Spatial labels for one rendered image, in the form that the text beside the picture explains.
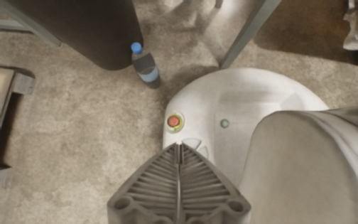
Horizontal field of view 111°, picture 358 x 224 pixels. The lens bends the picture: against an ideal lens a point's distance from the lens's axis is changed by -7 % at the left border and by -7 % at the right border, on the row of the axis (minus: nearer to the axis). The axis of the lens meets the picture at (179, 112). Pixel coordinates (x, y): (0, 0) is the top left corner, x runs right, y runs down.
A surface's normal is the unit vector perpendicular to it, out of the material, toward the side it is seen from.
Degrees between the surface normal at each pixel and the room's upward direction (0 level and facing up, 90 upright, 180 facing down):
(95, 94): 0
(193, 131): 2
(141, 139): 0
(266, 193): 90
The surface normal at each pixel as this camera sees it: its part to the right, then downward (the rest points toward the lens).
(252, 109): 0.00, -0.14
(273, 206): -1.00, -0.03
